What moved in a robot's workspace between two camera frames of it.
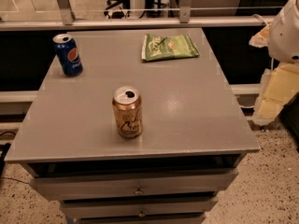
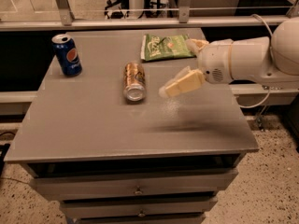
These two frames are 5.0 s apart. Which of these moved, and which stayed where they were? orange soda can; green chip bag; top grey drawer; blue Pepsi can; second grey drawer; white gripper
Moved: orange soda can; white gripper
Stayed: green chip bag; second grey drawer; blue Pepsi can; top grey drawer
